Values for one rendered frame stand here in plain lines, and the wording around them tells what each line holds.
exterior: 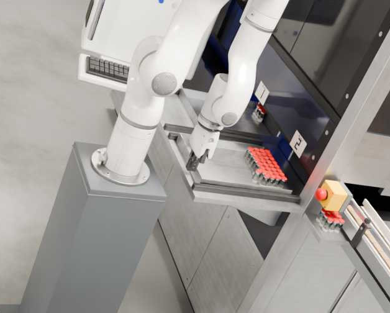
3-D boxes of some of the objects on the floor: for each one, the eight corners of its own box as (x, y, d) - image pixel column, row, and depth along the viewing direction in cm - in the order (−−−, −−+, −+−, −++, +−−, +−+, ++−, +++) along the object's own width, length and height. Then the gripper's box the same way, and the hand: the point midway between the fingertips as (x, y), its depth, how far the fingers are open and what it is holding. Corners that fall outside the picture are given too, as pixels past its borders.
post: (218, 372, 285) (514, -162, 184) (222, 384, 281) (530, -156, 180) (204, 372, 282) (497, -170, 182) (208, 384, 278) (512, -164, 177)
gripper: (192, 107, 222) (173, 154, 231) (207, 133, 211) (186, 182, 219) (213, 110, 225) (194, 157, 234) (229, 136, 214) (207, 185, 223)
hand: (192, 164), depth 226 cm, fingers closed
